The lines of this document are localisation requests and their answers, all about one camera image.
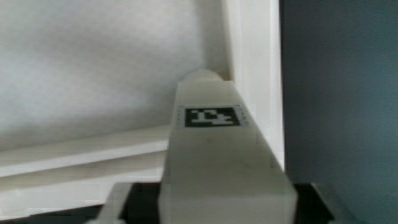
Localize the white desk top tray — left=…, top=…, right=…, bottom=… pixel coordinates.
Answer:
left=0, top=0, right=285, bottom=177

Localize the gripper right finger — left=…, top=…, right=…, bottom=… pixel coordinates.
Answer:
left=292, top=181, right=361, bottom=224

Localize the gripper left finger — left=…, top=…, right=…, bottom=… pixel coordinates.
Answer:
left=95, top=182, right=160, bottom=224

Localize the white front fence bar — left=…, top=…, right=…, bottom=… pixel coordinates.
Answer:
left=0, top=152, right=166, bottom=221

